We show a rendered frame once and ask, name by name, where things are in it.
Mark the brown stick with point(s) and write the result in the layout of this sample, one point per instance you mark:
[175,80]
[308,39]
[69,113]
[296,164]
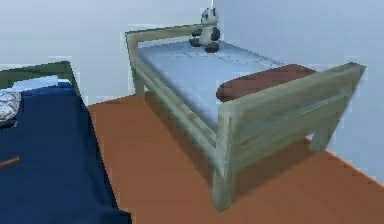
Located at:
[9,162]

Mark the black and white panda toy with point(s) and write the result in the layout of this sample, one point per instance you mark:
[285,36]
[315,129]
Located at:
[208,31]

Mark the white patterned pillow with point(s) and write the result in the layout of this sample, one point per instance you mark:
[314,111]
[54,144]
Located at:
[8,105]

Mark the pale wooden bed light-blue mattress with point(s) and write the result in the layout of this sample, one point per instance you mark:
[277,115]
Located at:
[200,73]

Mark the green bed with navy cover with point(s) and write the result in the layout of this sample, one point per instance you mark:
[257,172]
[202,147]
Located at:
[53,150]

